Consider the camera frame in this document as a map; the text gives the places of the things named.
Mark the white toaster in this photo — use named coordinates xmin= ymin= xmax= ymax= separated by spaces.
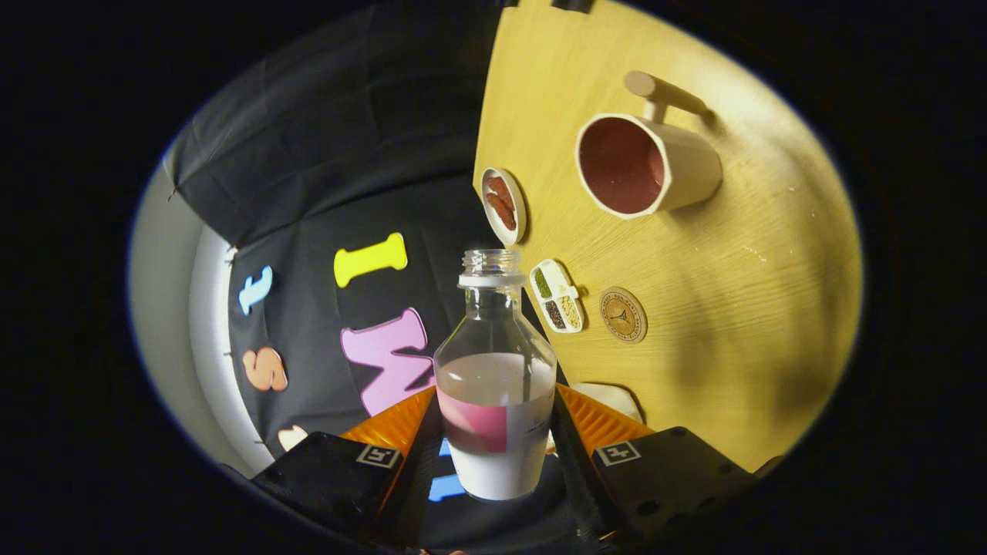
xmin=569 ymin=382 xmax=645 ymax=425

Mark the clear juice bottle pink label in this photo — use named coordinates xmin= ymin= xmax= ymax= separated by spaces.
xmin=433 ymin=248 xmax=558 ymax=502

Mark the black backdrop cloth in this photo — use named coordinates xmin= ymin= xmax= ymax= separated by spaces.
xmin=166 ymin=0 xmax=571 ymax=552

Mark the white round plate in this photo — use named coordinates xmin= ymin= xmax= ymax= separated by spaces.
xmin=480 ymin=167 xmax=528 ymax=247

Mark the round wooden coaster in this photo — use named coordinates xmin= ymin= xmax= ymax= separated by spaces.
xmin=599 ymin=287 xmax=648 ymax=344

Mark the beige cup with wooden handle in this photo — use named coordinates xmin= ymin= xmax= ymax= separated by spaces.
xmin=575 ymin=71 xmax=724 ymax=220

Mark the wooden table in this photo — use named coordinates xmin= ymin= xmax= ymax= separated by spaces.
xmin=472 ymin=0 xmax=864 ymax=473

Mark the white divided dish with beans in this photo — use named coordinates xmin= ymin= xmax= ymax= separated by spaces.
xmin=529 ymin=259 xmax=584 ymax=335

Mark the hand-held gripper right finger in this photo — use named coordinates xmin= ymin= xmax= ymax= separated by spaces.
xmin=551 ymin=383 xmax=756 ymax=544

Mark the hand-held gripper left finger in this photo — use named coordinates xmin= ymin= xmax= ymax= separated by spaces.
xmin=251 ymin=385 xmax=444 ymax=548

